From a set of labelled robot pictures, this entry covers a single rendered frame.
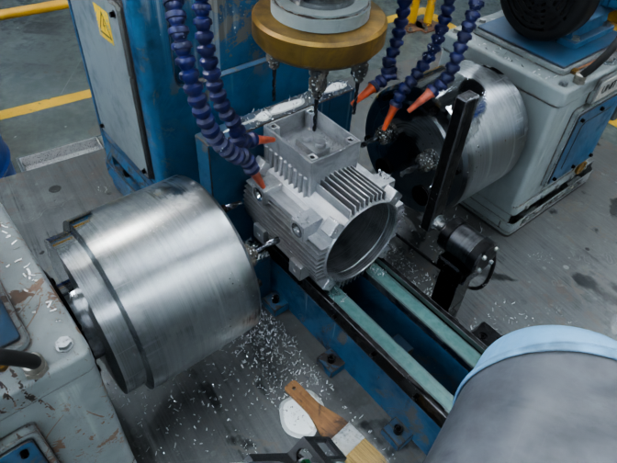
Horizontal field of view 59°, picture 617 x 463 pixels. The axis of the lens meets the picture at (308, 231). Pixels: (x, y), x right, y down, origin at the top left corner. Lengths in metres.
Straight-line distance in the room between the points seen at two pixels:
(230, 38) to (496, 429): 0.79
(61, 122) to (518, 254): 2.41
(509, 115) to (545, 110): 0.09
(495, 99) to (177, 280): 0.64
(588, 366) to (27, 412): 0.52
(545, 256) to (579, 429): 1.04
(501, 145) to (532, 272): 0.32
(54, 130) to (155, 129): 2.12
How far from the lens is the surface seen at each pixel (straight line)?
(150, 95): 0.90
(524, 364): 0.28
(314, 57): 0.70
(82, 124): 3.05
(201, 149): 0.86
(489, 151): 1.00
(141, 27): 0.85
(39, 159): 2.17
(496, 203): 1.26
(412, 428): 0.92
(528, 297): 1.18
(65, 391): 0.64
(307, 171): 0.82
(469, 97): 0.80
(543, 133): 1.13
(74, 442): 0.72
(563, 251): 1.31
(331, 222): 0.80
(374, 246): 0.95
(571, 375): 0.27
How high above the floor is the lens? 1.64
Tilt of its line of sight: 45 degrees down
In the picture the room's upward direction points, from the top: 4 degrees clockwise
